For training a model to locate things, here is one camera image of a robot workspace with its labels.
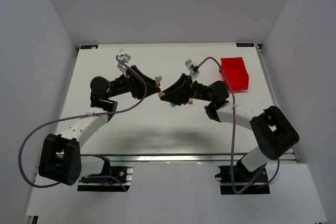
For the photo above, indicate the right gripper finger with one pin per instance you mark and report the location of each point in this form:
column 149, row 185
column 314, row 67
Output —
column 182, row 84
column 175, row 98

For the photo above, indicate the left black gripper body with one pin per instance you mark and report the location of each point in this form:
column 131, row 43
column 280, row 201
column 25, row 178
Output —
column 134, row 82

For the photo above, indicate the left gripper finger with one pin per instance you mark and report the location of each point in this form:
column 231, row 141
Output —
column 138, row 78
column 140, row 90

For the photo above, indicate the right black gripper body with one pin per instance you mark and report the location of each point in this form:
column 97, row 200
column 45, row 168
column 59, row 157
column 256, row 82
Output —
column 189, row 89

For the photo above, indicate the natural wooden arch block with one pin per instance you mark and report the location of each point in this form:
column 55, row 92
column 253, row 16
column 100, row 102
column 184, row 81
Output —
column 158, row 81

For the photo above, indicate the long natural wooden block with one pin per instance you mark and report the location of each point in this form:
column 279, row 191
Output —
column 160, row 94

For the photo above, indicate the red plastic bin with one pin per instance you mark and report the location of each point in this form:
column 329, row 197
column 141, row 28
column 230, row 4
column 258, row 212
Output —
column 236, row 76

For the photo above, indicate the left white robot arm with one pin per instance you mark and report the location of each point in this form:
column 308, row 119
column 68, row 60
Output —
column 61, row 160

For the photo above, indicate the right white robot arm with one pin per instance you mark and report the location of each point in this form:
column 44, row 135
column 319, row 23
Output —
column 273, row 132

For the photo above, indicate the blue label sticker left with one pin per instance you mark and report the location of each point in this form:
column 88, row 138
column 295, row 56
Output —
column 85, row 47

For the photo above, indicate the blue label sticker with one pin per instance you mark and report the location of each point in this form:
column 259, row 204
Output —
column 244, row 44
column 85, row 47

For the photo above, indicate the blue label sticker right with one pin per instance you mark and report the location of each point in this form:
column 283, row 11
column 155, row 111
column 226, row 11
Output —
column 244, row 44

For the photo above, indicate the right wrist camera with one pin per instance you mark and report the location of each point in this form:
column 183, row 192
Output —
column 193, row 69

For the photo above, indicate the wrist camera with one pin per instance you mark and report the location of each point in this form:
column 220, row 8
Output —
column 123, row 61
column 193, row 69

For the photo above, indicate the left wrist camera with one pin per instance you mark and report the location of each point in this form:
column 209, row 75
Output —
column 123, row 61

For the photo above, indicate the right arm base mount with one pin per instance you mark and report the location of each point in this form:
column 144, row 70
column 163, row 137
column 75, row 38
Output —
column 241, row 179

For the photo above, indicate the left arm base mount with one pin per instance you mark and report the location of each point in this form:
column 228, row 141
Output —
column 117, row 178

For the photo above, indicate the aluminium table frame rail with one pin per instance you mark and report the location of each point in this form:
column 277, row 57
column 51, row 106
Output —
column 165, row 158

